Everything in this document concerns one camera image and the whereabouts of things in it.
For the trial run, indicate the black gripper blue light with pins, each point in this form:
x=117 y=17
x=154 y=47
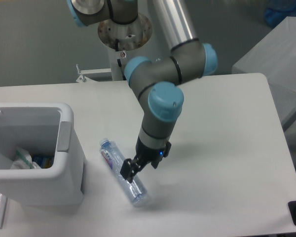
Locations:
x=144 y=155

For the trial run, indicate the clear plastic water bottle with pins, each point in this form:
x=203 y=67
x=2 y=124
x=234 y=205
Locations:
x=135 y=191

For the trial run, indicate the white paper wrapper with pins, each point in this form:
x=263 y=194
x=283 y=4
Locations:
x=23 y=160

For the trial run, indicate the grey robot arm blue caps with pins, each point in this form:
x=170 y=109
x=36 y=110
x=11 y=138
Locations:
x=156 y=85

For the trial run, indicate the white plastic trash can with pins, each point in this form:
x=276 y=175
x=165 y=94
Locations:
x=43 y=130

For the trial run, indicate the blue yellow box in bin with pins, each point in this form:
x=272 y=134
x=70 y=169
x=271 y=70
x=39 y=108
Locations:
x=42 y=162

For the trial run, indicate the white side table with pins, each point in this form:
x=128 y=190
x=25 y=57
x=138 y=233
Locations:
x=275 y=57

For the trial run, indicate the blue object on floor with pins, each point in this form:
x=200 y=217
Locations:
x=277 y=10

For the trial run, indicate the white mounting bracket with bolts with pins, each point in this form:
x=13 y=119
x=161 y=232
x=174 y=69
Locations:
x=98 y=75

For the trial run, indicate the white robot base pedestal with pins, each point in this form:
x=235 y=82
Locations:
x=118 y=56

